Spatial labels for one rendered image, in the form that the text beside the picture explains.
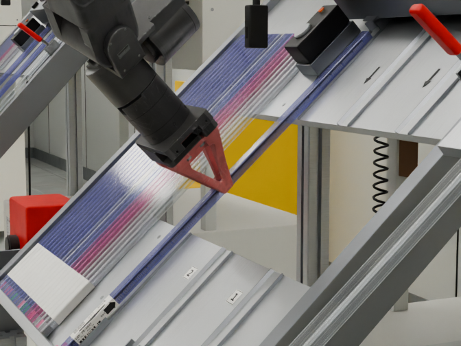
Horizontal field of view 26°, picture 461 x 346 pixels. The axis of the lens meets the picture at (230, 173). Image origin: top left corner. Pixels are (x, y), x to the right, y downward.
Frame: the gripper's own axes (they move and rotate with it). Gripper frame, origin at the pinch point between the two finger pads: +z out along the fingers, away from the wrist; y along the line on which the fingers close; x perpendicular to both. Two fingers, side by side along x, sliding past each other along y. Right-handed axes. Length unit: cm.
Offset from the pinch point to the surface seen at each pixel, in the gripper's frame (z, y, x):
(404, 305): 53, 34, -16
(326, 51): -0.1, 3.8, -21.1
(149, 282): 1.0, -1.8, 13.7
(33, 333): -1.3, 7.2, 26.2
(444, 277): 173, 196, -78
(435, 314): 56, 29, -18
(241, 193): 128, 283, -61
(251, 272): 0.9, -18.1, 7.3
